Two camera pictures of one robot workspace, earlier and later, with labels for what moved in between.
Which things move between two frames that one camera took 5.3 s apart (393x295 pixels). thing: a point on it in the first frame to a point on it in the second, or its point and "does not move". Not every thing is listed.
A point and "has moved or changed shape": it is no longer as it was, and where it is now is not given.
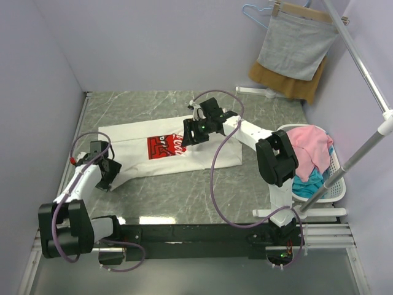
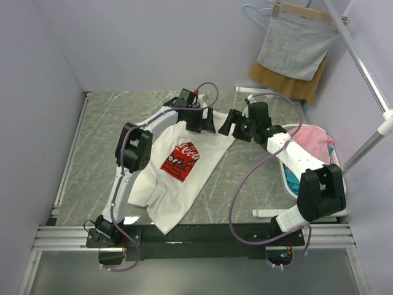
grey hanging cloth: (295, 46) does not move
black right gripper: (190, 125) to (234, 117)
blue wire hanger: (243, 11) does not move
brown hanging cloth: (291, 87) does not move
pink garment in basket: (312, 144) does not move
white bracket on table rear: (269, 93) does not move
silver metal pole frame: (385, 125) does not move
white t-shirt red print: (148, 149) has moved or changed shape
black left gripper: (114, 168) to (207, 125)
